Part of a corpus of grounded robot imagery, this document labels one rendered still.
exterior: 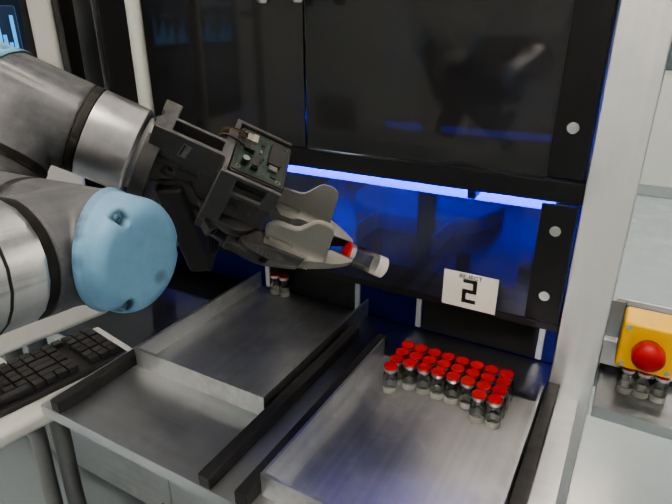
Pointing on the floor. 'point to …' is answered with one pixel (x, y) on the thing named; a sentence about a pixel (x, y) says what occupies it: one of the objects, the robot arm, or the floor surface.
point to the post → (609, 203)
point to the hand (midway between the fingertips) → (336, 252)
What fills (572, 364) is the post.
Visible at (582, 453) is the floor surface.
